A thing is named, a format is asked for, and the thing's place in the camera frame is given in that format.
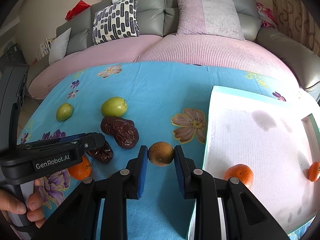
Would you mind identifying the brown longan fruit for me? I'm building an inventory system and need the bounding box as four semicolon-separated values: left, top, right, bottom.
148;141;174;167

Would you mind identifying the small orange tangerine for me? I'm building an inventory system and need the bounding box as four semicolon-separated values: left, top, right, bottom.
308;161;320;182

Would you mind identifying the pink grey cushion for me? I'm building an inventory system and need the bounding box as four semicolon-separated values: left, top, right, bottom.
177;0;245;40

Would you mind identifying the blue floral tablecloth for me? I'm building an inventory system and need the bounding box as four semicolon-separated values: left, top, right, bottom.
19;62;300;239

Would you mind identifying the large orange tangerine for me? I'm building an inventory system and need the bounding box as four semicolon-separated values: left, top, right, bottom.
223;164;254;189

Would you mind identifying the white magazine rack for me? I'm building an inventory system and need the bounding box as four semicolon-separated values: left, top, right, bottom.
38;37;56;60

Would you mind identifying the red bag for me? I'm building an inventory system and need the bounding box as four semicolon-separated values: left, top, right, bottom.
65;0;90;21

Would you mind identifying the pink floral cloth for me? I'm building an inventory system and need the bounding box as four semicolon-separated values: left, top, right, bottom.
257;2;278;30

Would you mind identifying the grey small cushion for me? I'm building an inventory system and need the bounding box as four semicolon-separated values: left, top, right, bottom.
48;28;72;64

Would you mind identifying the white tray teal rim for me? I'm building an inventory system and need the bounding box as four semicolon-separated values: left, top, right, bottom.
188;86;319;234

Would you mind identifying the grey leather sofa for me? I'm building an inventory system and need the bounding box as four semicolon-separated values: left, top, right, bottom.
27;0;319;100

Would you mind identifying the dark red date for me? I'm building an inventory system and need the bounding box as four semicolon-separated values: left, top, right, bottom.
86;142;114;164
100;116;135;135
112;120;139;150

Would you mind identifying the black white patterned cushion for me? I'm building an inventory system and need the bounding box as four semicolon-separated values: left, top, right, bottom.
92;0;139;45

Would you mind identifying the brown patterned curtain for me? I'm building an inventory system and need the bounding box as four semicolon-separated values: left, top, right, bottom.
272;0;319;55

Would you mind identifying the person left hand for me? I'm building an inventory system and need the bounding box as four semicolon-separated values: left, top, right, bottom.
0;188;46;228

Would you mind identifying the pink sofa cover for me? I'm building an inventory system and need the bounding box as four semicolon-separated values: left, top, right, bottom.
27;34;298;100

